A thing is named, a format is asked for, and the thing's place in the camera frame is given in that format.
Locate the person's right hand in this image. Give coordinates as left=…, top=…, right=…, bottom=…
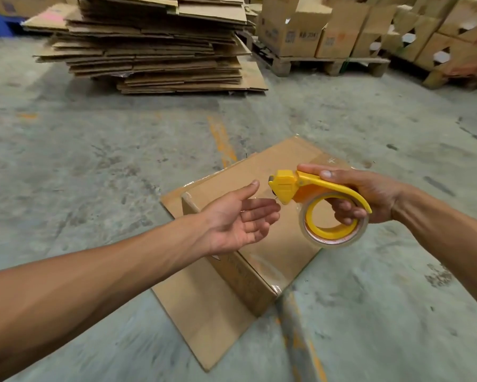
left=297, top=163, right=406, bottom=225

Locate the cardboard box with cutout holes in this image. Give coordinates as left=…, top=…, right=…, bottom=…
left=383, top=5, right=443, bottom=63
left=437, top=0, right=477, bottom=45
left=414, top=32, right=477, bottom=82

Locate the person's right forearm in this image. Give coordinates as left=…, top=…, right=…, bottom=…
left=393, top=183, right=477, bottom=319

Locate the stack of flattened cardboard sheets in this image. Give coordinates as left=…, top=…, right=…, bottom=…
left=21, top=0, right=269, bottom=95

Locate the large printed cardboard box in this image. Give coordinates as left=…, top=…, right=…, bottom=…
left=256, top=0, right=334, bottom=58

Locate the cardboard box with pink mark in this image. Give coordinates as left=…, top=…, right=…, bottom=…
left=0, top=0, right=79, bottom=18

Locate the person's left forearm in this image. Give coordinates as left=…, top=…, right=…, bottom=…
left=0, top=214, right=213, bottom=382

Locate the open-flap cardboard box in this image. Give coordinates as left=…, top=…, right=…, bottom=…
left=351, top=5, right=399, bottom=59

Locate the person's left hand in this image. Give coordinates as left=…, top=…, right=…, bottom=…
left=200, top=180, right=281, bottom=257

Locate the clear packing tape roll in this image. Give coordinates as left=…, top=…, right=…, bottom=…
left=299, top=192, right=370, bottom=248

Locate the yellow tape dispenser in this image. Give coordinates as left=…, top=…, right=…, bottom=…
left=268, top=170, right=373, bottom=240

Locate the small labelled cardboard box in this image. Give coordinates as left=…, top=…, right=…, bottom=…
left=315, top=2, right=371, bottom=59

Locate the taped brown cardboard box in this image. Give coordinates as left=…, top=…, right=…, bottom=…
left=181, top=135, right=355, bottom=317

